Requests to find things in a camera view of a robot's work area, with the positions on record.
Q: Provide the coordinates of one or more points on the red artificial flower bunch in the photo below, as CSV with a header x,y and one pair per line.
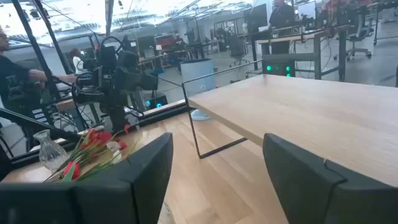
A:
x,y
99,138

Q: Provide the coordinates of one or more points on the person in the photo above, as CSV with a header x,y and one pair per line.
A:
x,y
281,18
76,63
15,84

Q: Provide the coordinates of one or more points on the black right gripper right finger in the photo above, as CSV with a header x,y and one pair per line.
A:
x,y
311,193

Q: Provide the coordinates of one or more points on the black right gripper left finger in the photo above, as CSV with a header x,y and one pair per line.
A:
x,y
124,193

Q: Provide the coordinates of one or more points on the red tulip green stem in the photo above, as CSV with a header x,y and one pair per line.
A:
x,y
72,169

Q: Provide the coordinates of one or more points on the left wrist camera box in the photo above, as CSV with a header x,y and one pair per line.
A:
x,y
108,59

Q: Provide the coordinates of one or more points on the black rig frame strut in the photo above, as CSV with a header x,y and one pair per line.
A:
x,y
53,37
34,49

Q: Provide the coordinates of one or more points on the wooden shelf black metal frame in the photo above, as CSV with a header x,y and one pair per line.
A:
x,y
295,118

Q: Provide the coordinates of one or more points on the bulbous clear glass vase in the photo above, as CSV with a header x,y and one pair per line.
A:
x,y
51,152

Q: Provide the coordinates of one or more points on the black computer cyan lights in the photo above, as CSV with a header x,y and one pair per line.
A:
x,y
157,101

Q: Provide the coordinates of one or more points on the white artificial flower bunch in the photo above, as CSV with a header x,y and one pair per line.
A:
x,y
113,146

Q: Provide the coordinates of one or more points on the white cylindrical air purifier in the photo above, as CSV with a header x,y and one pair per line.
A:
x,y
197,76

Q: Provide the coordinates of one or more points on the black monitor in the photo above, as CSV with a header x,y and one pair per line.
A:
x,y
256,17

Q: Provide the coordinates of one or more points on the white-screen monitor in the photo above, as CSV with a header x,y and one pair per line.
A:
x,y
307,11

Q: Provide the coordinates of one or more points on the wooden desk black legs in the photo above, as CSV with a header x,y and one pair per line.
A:
x,y
292,37

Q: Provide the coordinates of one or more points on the black office chair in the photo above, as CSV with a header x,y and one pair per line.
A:
x,y
237,46

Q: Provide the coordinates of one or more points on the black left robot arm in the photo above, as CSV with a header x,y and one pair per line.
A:
x,y
118,112

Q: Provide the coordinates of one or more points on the grey office chair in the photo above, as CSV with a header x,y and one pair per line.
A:
x,y
357,34

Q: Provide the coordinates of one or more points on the computer tower green lights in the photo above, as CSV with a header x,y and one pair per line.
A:
x,y
278,67

